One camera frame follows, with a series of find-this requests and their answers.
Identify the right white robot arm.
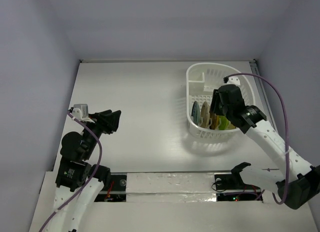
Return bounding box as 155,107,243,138
210,84,320,210

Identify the beige patterned plate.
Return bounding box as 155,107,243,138
199,101,210,128

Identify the lime green plate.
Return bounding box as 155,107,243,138
215,116,236,130

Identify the white foam strip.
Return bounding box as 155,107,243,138
125,172,217,203

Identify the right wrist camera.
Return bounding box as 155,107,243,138
223,76,241,86

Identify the right aluminium rail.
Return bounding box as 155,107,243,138
249,60,278,132

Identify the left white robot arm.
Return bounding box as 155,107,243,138
43,104,121,232

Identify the teal blue plate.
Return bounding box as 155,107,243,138
191,101,201,125

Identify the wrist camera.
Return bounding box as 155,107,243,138
223,76,241,86
70,104,92,122

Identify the white plastic dish rack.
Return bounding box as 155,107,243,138
186,62,256,141

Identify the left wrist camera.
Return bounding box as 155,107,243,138
70,104,92,122

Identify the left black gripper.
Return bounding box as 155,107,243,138
83,108,121,158

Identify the amber yellow patterned plate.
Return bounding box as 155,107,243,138
209,113,220,130

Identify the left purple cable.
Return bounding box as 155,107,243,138
38,110,103,232

